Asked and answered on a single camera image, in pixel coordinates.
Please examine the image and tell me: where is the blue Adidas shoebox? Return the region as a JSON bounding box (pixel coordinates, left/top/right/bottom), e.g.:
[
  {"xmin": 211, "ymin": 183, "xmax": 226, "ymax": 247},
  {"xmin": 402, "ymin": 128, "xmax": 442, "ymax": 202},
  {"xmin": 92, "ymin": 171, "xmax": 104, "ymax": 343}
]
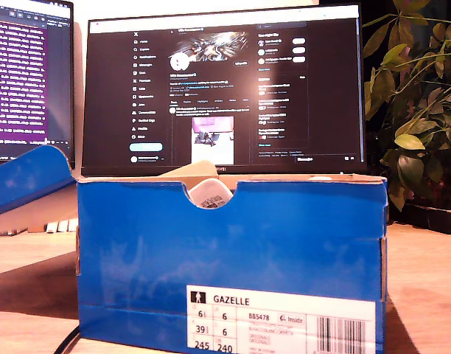
[{"xmin": 0, "ymin": 145, "xmax": 389, "ymax": 354}]

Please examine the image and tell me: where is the white shoe with label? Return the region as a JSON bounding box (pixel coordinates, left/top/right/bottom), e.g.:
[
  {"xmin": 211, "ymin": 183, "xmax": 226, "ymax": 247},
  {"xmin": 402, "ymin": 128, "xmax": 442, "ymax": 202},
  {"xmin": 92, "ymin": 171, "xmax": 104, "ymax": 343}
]
[{"xmin": 188, "ymin": 178, "xmax": 234, "ymax": 210}]

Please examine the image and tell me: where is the black Huawei computer monitor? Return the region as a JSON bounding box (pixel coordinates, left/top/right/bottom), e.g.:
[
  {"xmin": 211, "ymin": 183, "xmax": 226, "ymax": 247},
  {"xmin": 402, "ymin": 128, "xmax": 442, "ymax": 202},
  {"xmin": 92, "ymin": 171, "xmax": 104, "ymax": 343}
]
[{"xmin": 80, "ymin": 4, "xmax": 369, "ymax": 177}]

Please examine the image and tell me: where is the green leafy houseplant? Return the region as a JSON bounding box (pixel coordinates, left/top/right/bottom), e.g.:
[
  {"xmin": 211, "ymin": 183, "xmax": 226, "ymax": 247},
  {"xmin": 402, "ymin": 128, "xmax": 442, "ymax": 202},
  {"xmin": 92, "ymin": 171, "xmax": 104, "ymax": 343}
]
[{"xmin": 361, "ymin": 0, "xmax": 451, "ymax": 213}]

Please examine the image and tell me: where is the dark plant tray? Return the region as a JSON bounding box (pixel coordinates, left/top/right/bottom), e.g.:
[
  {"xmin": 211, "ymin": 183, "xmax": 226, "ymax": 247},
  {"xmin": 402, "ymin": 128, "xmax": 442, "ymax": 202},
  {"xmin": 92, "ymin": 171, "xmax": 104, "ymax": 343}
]
[{"xmin": 400, "ymin": 201, "xmax": 451, "ymax": 234}]

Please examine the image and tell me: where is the computer monitor with purple text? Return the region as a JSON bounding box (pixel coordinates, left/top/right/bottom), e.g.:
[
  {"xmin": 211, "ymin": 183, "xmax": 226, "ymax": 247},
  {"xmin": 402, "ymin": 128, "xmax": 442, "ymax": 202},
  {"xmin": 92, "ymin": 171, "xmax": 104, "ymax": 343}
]
[{"xmin": 0, "ymin": 0, "xmax": 76, "ymax": 170}]

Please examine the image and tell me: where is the black cable on table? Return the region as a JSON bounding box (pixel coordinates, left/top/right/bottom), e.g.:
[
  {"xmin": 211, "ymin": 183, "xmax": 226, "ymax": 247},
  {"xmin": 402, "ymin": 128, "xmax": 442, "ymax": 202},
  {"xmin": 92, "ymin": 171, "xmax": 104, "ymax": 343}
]
[{"xmin": 52, "ymin": 326, "xmax": 81, "ymax": 354}]

